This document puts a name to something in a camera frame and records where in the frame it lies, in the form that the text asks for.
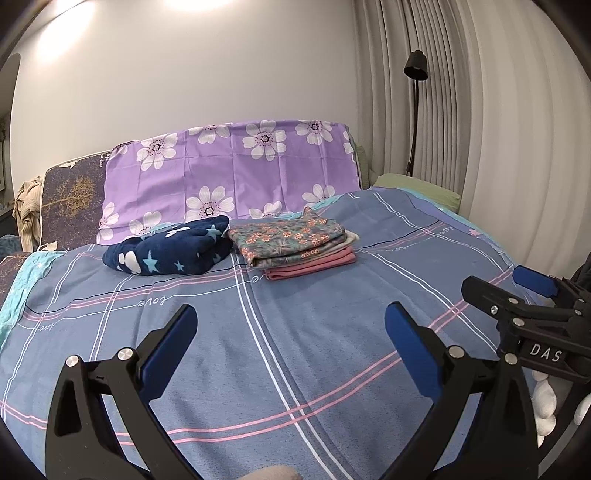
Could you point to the dark tree-print pillow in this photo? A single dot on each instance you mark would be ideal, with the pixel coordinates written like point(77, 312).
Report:
point(74, 198)

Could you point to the person's right hand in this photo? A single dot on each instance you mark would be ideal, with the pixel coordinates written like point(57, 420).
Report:
point(542, 401)

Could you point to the dark deer-print quilt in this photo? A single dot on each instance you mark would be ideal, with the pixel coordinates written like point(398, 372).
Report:
point(9, 277)

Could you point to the black floor lamp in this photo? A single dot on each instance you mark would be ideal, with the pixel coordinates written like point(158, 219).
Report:
point(415, 67)

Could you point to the navy star-print blanket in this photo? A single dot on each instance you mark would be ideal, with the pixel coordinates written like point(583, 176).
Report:
point(175, 249)

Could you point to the beige folded garment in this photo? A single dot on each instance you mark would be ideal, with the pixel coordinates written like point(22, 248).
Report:
point(352, 237)

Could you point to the white pleated curtain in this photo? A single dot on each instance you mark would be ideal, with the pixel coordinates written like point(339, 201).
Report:
point(508, 138)

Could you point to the green pillow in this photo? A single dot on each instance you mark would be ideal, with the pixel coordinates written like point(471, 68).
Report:
point(415, 184)

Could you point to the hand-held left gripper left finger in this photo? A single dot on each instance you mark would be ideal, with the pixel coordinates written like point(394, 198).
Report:
point(171, 350)

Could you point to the teal floral shirt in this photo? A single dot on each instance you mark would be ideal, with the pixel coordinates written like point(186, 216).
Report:
point(286, 235)

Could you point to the pink folded garment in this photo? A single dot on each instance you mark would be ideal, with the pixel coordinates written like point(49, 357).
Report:
point(314, 270)

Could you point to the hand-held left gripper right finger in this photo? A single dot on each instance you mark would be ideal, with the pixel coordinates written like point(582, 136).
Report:
point(413, 355)

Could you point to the beige knitted garment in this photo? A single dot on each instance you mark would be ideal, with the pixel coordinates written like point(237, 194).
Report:
point(30, 207)

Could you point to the purple flowered pillow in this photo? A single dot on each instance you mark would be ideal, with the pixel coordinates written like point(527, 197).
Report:
point(240, 170)

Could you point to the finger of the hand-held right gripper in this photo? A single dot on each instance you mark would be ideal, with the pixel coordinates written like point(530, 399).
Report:
point(535, 280)
point(485, 295)

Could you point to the blue plaid bed sheet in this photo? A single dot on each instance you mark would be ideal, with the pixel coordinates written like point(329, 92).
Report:
point(323, 332)

